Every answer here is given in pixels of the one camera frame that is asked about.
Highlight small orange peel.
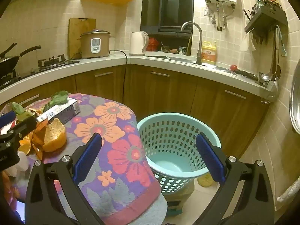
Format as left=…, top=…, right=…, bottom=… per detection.
left=19, top=138, right=32, bottom=155

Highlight yellow detergent bottle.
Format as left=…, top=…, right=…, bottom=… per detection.
left=201, top=41, right=217, bottom=66

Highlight white electric kettle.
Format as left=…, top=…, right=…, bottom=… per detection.
left=129, top=31, right=149, bottom=56

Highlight black gas stove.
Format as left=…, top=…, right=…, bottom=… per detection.
left=0, top=54, right=80, bottom=87

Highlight dark long object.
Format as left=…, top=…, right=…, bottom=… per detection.
left=234, top=69, right=258, bottom=80

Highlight wooden base cabinet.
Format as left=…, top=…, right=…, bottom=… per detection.
left=0, top=64, right=270, bottom=160

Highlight wooden cutting board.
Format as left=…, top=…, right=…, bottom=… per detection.
left=68, top=18, right=96, bottom=59

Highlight yellow sponge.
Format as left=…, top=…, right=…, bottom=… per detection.
left=197, top=173, right=215, bottom=187

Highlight black wall rack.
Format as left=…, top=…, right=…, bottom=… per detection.
left=244, top=5, right=288, bottom=45

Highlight steel kitchen sink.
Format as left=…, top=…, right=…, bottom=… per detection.
left=145, top=55, right=195, bottom=64

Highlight black power cord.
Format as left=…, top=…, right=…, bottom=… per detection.
left=108, top=50, right=129, bottom=104

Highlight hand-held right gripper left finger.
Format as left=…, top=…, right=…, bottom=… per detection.
left=25, top=132, right=105, bottom=225

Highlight large orange peel half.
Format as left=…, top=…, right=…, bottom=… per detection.
left=42, top=118, right=67, bottom=152

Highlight black wok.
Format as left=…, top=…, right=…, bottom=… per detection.
left=0, top=46, right=41, bottom=76

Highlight teal plastic basket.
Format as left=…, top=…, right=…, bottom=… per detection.
left=136, top=113, right=222, bottom=194

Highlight white hanging cloth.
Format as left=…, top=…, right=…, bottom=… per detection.
left=239, top=31, right=256, bottom=52

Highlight beige rice cooker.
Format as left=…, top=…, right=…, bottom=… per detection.
left=78, top=29, right=112, bottom=59

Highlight water heater pipes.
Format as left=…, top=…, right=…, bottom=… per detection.
left=206, top=1, right=235, bottom=32

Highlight white tissue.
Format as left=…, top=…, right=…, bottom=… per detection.
left=5, top=151, right=30, bottom=177

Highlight large metal pot lid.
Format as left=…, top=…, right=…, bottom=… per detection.
left=289, top=61, right=300, bottom=134

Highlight long orange peel strip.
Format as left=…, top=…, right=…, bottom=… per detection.
left=31, top=121, right=48, bottom=160

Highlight floral printed towel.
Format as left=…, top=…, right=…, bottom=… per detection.
left=0, top=93, right=168, bottom=225

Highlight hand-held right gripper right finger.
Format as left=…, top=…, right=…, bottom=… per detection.
left=196, top=132, right=275, bottom=225

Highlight metal strainer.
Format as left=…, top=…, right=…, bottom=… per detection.
left=261, top=75, right=280, bottom=104

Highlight small plastic stool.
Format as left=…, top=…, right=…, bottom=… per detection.
left=162, top=181, right=195, bottom=216

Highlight red pot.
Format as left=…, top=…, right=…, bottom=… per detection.
left=146, top=37, right=160, bottom=51

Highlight metal kitchen faucet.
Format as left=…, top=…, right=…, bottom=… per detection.
left=181, top=22, right=203, bottom=65

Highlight green vegetable leaf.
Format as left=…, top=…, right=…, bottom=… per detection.
left=43, top=90, right=69, bottom=112
left=10, top=102, right=34, bottom=122

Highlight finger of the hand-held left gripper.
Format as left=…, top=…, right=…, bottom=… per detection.
left=0, top=116, right=37, bottom=143
left=0, top=111, right=17, bottom=129

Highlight metal ladle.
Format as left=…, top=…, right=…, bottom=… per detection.
left=260, top=27, right=282, bottom=83

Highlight printed carton box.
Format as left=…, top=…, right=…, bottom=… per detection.
left=35, top=98, right=80, bottom=123

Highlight dark kitchen window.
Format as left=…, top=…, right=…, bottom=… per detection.
left=141, top=0, right=194, bottom=35

